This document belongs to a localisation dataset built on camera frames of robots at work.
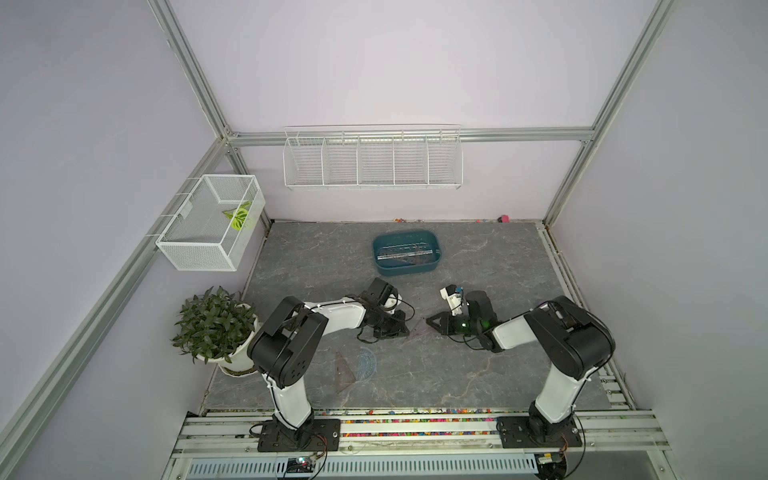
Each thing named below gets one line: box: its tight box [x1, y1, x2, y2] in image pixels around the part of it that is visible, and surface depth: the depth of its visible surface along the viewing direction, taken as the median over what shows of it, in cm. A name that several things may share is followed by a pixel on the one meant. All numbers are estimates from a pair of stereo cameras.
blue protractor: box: [356, 347, 377, 382], surface depth 87 cm
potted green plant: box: [171, 286, 258, 377], surface depth 74 cm
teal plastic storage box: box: [373, 230, 442, 276], surface depth 111 cm
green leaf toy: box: [222, 201, 251, 231], surface depth 83 cm
